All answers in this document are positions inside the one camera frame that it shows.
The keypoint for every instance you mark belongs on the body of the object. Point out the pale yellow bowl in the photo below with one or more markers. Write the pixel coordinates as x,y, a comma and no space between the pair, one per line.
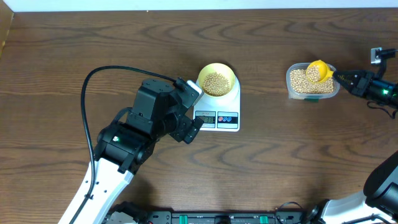
224,70

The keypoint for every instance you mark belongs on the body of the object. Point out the soybeans in container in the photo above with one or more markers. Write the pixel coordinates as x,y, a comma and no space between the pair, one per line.
301,84

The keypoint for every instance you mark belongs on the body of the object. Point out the soybeans in scoop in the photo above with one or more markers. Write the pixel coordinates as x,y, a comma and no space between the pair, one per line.
313,73

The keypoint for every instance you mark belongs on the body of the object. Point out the soybeans in yellow bowl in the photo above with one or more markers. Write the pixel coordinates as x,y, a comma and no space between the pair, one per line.
216,84

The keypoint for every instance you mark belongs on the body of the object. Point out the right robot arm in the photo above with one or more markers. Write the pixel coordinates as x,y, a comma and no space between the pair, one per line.
378,199

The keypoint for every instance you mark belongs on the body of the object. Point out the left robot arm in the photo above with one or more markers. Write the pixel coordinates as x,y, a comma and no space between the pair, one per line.
124,145

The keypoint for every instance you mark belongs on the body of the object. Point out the clear plastic container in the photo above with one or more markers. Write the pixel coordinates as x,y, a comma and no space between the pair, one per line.
301,96

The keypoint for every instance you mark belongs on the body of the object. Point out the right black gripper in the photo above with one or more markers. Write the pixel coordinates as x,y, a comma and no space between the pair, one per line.
362,83

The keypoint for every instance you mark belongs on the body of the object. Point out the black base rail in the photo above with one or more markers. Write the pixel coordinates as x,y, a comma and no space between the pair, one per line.
163,217

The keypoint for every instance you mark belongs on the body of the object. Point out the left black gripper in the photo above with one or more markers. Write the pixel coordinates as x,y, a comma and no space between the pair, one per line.
185,131

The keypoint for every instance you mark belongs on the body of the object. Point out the white digital kitchen scale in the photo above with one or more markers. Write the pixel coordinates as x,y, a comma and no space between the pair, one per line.
221,113

